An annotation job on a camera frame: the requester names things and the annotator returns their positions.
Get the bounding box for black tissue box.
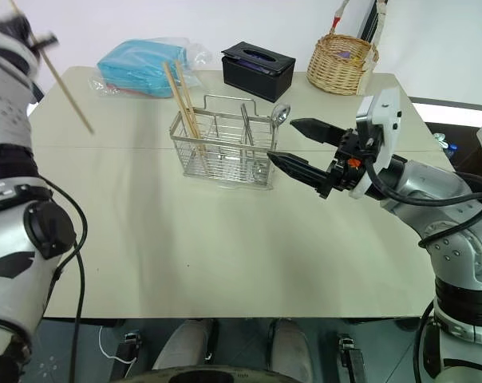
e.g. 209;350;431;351
220;41;297;105

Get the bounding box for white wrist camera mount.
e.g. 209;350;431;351
0;22;41;87
348;88;404;199

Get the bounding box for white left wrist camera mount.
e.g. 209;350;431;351
0;22;41;87

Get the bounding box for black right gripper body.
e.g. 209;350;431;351
326;127;378;193

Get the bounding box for metal spoon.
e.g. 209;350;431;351
260;102;293;179

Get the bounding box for thin white cable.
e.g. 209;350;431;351
97;325;135;365

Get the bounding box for blue cloths in plastic bag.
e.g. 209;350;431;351
87;35;213;100

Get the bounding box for blue folded cloth pack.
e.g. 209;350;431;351
96;38;191;99

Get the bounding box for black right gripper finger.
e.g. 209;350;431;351
290;117;344;147
266;151;334;199

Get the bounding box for black stand bracket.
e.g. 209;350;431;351
337;334;366;383
115;330;143;377

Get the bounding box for woven wicker basket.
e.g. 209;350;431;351
306;0;388;97

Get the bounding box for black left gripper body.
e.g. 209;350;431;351
0;14;34;44

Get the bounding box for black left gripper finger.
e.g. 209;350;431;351
30;33;61;53

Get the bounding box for metal wire basket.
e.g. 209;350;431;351
168;94;276;191

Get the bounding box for grey rounded shape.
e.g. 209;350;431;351
269;318;314;383
152;318;217;371

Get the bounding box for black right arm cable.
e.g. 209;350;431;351
363;137;482;248

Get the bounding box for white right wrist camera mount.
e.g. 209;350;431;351
348;88;404;199

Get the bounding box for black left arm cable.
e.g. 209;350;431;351
39;177;89;383

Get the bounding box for wooden chopstick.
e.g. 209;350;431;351
162;61;200;140
174;60;208;161
9;0;96;136

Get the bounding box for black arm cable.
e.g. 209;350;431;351
39;177;89;383
363;137;482;248

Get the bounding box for black side furniture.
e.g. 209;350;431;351
409;97;482;179

